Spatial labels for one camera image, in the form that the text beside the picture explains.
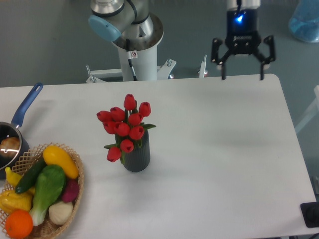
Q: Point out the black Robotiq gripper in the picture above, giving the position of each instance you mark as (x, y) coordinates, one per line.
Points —
(243, 30)

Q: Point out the red tulip bouquet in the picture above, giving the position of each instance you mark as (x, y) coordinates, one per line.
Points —
(127, 126)

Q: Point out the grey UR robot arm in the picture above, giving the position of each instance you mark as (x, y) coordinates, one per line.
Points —
(136, 32)

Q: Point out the dark grey ribbed vase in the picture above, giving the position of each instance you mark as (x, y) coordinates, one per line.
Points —
(133, 154)

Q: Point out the blue plastic bag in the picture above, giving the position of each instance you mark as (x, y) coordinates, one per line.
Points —
(304, 23)

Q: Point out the black device at edge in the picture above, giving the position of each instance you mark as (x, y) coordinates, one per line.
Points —
(310, 212)

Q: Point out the yellow squash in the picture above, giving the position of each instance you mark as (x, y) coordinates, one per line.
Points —
(54, 155)

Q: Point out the purple red onion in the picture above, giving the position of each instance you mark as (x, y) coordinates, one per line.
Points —
(71, 191)

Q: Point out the green bok choy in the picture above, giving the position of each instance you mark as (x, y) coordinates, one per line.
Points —
(48, 188)

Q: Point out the white garlic bulb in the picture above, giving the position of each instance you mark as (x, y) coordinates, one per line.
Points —
(60, 212)

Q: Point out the brown bread roll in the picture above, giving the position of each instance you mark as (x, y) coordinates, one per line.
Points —
(9, 147)

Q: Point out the green cucumber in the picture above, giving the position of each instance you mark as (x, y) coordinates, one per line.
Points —
(30, 177)

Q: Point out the yellow banana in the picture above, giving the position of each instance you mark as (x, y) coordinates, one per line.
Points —
(12, 177)

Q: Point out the yellow bell pepper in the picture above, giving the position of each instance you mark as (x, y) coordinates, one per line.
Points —
(10, 201)

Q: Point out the orange fruit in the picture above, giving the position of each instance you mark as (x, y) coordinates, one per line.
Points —
(19, 224)

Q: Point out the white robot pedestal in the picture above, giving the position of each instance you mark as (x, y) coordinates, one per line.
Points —
(136, 65)

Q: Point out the blue handled saucepan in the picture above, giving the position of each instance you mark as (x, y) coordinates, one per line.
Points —
(12, 129)

